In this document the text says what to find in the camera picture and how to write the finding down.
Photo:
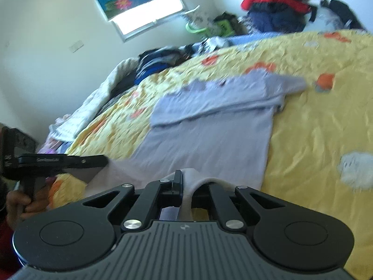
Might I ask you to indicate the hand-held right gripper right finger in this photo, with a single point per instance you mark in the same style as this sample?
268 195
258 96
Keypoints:
217 199

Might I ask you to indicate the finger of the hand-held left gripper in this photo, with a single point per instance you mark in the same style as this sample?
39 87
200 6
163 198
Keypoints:
87 163

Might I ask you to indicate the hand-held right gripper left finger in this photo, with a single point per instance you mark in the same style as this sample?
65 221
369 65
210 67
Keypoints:
177 188

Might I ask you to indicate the lavender long-sleeve shirt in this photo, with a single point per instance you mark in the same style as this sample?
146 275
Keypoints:
204 140

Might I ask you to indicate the pile of dark folded clothes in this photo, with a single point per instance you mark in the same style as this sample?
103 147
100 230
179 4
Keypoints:
163 61

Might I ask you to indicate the person's left hand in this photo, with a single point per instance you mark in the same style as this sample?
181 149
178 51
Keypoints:
17 210

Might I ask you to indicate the white quilt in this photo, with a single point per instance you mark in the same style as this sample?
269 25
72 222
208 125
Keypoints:
93 105

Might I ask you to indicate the yellow printed bed sheet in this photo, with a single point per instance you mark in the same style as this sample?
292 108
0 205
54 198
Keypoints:
314 122

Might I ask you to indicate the white crumpled cloth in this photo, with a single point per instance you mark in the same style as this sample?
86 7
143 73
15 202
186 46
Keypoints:
215 43

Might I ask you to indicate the green plastic chair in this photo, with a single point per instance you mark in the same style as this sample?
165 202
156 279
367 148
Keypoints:
195 29

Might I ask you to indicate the window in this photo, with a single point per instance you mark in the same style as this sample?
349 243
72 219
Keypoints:
151 13

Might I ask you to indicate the green plastic stool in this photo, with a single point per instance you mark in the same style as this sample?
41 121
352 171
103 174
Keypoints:
223 26

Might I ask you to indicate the grey floral pillow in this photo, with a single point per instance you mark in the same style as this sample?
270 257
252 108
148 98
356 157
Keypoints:
196 16

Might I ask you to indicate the navy padded jacket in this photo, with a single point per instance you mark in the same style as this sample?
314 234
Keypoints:
274 19

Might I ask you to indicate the white plastic bag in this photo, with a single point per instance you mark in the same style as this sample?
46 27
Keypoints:
329 19

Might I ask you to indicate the black backpack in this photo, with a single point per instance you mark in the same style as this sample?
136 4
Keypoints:
345 13

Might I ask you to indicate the wall switch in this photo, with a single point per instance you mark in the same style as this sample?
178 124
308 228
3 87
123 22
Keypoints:
76 46

